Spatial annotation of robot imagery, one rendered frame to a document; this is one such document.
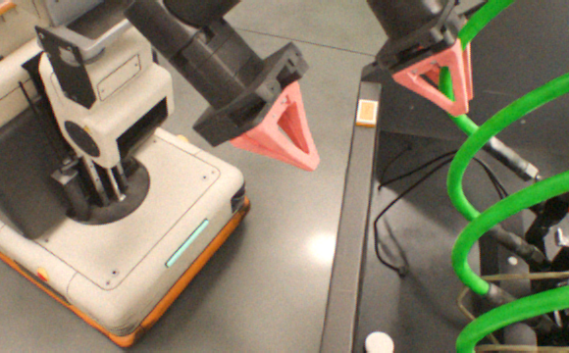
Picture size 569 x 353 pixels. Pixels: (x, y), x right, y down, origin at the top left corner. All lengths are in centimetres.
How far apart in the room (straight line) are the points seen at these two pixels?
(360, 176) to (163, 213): 91
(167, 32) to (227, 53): 5
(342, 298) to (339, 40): 205
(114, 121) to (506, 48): 76
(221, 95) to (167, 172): 129
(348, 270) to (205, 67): 39
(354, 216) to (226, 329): 102
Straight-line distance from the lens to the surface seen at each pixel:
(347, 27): 273
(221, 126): 44
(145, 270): 153
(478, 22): 51
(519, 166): 64
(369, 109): 89
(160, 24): 42
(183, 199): 163
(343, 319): 68
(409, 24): 51
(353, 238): 74
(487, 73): 95
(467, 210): 57
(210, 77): 42
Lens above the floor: 157
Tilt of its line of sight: 51 degrees down
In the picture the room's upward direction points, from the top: straight up
